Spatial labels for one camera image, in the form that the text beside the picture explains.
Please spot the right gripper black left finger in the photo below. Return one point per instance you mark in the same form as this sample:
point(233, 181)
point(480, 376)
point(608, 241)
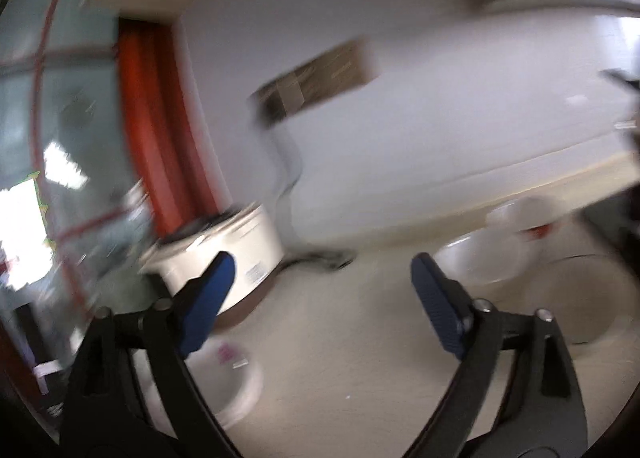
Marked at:
point(104, 412)

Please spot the large white green-rimmed bowl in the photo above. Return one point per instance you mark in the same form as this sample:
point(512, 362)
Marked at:
point(591, 296)

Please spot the plain white bowl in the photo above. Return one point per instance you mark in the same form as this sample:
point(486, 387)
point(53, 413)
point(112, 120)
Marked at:
point(485, 256)

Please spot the red wooden window frame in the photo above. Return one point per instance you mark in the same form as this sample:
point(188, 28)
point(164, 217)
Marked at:
point(159, 134)

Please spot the white floral plate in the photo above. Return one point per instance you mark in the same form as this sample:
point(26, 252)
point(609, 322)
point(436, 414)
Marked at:
point(229, 379)

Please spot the wall power socket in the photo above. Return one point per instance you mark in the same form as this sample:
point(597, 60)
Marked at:
point(344, 68)

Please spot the red and white bowl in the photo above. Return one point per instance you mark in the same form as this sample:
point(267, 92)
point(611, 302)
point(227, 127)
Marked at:
point(533, 216)

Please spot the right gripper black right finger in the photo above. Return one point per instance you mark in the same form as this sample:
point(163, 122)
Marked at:
point(541, 412)

